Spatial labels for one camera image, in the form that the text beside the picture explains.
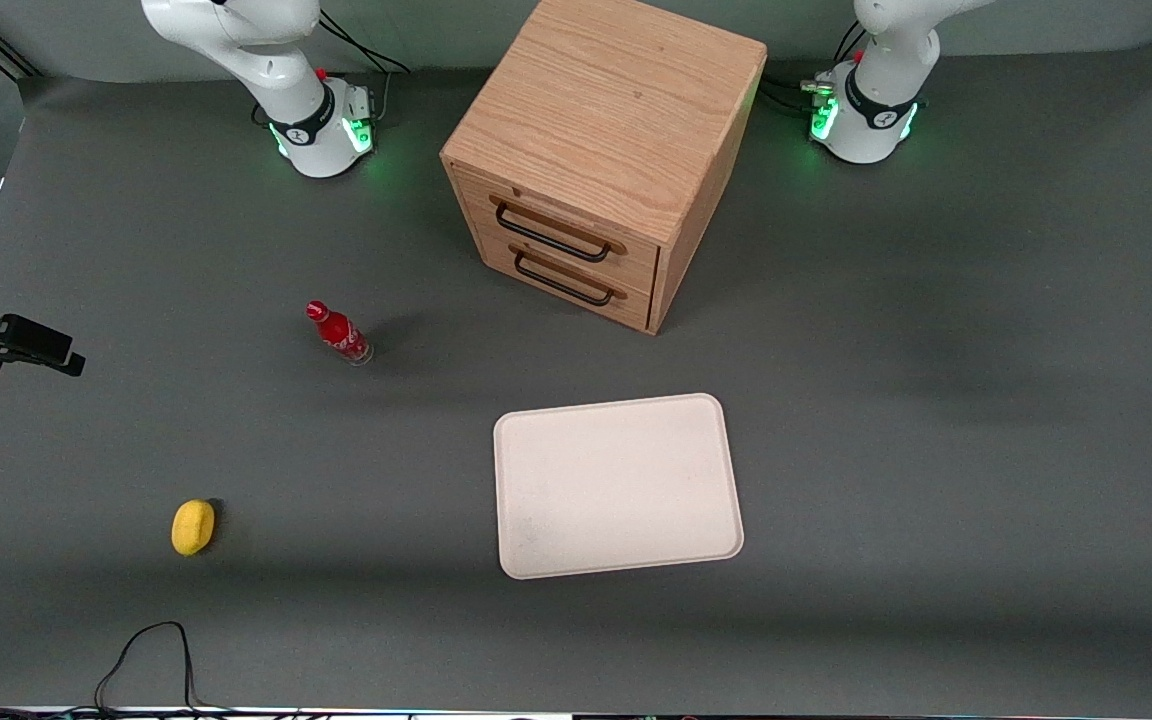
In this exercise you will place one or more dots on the dark grey table mat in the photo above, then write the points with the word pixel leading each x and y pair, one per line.
pixel 886 400

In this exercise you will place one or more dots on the oak wooden drawer cabinet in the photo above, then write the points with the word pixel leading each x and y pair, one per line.
pixel 616 110

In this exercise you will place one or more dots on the red cola bottle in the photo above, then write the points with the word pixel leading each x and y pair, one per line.
pixel 339 333

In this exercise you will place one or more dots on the yellow lemon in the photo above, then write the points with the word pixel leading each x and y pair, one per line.
pixel 192 527

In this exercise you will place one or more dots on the beige rectangular tray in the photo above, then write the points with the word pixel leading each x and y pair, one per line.
pixel 616 485

